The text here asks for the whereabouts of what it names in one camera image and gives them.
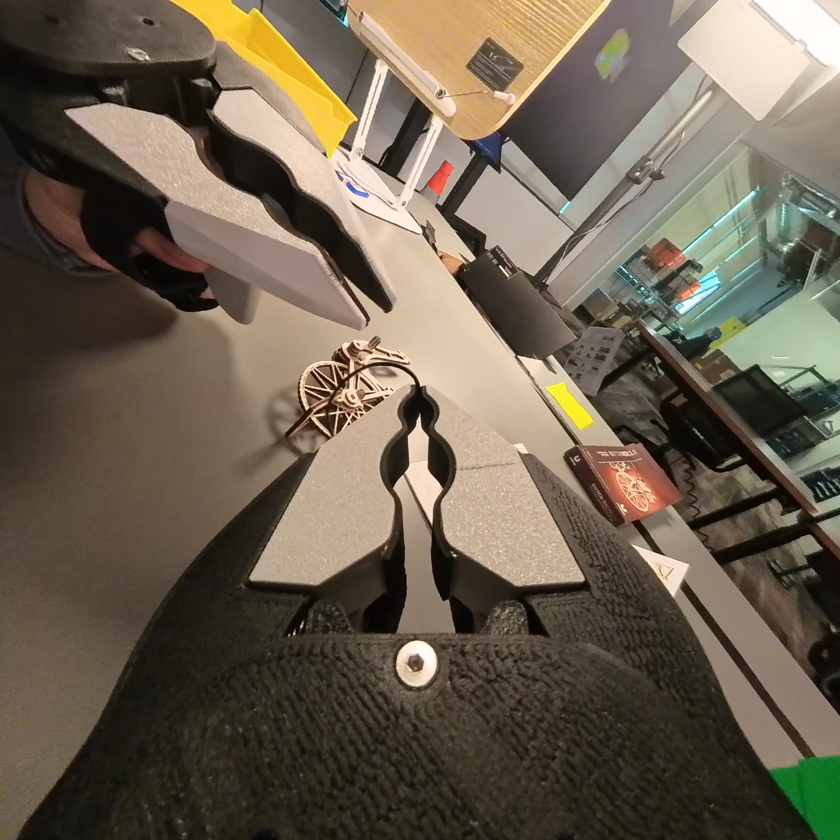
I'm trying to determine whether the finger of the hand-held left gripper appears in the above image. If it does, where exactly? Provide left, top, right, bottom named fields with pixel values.
left=66, top=98, right=370, bottom=330
left=209, top=85, right=399, bottom=314

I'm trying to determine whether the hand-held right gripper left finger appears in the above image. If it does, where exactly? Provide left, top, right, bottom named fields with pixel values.
left=248, top=386, right=421, bottom=634

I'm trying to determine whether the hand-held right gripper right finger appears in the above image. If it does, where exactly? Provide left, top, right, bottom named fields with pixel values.
left=420, top=386, right=586, bottom=634

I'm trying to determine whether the black rubber band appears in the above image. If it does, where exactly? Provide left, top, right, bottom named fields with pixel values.
left=328, top=361, right=424, bottom=404

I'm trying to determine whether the dark red model kit box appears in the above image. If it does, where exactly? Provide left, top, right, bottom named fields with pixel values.
left=564, top=443, right=683, bottom=526

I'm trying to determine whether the wooden bicycle wheel model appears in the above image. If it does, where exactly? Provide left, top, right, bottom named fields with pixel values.
left=285, top=336, right=411, bottom=441

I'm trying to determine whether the person's left hand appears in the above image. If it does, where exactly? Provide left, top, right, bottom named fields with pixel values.
left=23, top=167, right=212, bottom=275

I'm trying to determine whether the yellow plastic bin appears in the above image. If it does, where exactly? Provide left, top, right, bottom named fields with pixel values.
left=174, top=0, right=358, bottom=158

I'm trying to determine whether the assembly instruction booklet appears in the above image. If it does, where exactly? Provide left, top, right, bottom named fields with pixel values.
left=406, top=459, right=439, bottom=526

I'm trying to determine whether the yellow sticky note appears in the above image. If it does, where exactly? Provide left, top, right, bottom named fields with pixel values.
left=545, top=382, right=595, bottom=431

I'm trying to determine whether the white card yellow triangle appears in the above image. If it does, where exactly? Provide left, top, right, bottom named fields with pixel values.
left=633, top=543, right=690, bottom=595

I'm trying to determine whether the printed leaflet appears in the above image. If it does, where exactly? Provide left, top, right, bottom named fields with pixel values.
left=564, top=325, right=627, bottom=398

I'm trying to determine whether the small blue screen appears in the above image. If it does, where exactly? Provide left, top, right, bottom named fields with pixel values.
left=472, top=131, right=509, bottom=172

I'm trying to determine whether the wooden board on white stand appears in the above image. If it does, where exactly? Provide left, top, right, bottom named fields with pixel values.
left=331, top=0, right=611, bottom=234

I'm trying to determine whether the black mesh office chair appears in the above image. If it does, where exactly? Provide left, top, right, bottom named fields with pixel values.
left=715, top=364, right=808, bottom=460

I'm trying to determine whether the brown long desk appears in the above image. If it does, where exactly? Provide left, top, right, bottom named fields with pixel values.
left=637, top=325, right=840, bottom=565

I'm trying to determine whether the large dark display panel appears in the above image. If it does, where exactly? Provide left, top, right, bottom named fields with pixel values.
left=502, top=0, right=690, bottom=201

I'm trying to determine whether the metal storage shelf rack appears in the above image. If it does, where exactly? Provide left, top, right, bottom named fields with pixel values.
left=620, top=236, right=706, bottom=322

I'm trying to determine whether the black light stand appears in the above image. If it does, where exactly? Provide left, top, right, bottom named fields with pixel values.
left=533, top=72, right=719, bottom=286

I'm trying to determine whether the green plastic bin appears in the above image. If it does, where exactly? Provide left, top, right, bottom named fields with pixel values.
left=768, top=755, right=840, bottom=840

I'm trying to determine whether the white studio light panel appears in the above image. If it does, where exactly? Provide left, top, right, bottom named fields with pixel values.
left=679, top=0, right=828, bottom=122

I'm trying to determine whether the black coiled cable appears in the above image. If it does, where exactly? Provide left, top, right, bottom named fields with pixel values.
left=676, top=453, right=711, bottom=546

